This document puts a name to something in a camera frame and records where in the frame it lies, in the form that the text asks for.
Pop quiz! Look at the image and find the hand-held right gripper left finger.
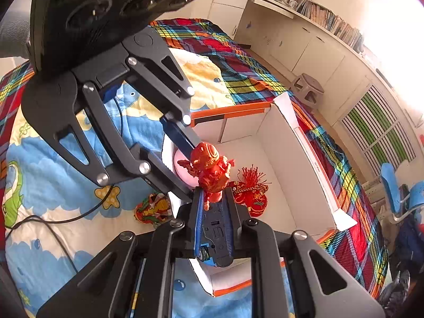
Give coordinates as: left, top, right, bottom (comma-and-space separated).
36, 187, 206, 318

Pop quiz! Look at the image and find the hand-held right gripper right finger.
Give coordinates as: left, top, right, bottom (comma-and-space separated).
223, 187, 386, 318

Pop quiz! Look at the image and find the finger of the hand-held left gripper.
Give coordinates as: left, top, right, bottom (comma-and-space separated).
121, 26, 203, 153
20, 72, 197, 205

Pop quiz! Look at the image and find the pink round case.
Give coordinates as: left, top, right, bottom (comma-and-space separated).
173, 149, 199, 189

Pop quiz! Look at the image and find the blue toy car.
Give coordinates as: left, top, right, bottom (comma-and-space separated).
198, 202, 237, 267

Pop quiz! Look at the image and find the red embroidered pouch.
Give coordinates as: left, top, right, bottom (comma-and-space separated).
228, 165, 270, 217

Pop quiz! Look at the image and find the orange cardboard shoe box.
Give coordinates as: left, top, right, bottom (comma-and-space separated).
162, 92, 358, 298

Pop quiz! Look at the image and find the person's left forearm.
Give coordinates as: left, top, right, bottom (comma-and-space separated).
0, 0, 38, 59

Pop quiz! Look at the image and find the colourful painted figurine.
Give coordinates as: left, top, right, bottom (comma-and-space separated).
134, 192, 173, 228

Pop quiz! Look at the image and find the plaid bed sheet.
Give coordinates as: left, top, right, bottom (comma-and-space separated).
0, 18, 390, 299

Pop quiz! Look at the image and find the cartoon fish blanket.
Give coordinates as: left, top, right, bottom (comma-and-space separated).
0, 53, 295, 318

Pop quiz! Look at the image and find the brown plastic stool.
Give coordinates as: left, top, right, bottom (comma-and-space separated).
291, 73, 325, 111

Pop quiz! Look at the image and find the white built-in cabinet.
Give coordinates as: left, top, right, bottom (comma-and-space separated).
209, 0, 424, 186

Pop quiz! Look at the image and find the blue desk chair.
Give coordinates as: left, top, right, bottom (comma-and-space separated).
364, 162, 424, 224

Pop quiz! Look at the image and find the slatted radiator cover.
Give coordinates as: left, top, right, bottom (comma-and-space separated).
341, 84, 416, 164

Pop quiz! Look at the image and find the dark blue backpack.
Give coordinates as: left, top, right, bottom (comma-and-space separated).
394, 212, 424, 266

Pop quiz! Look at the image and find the grey shoe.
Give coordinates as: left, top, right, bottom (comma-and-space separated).
378, 270, 411, 308

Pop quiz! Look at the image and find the row of books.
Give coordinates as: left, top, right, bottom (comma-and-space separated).
286, 0, 365, 54

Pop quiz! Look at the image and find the window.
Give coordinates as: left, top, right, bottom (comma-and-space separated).
364, 0, 424, 123

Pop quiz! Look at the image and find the black cable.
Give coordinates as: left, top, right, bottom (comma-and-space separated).
5, 98, 124, 274

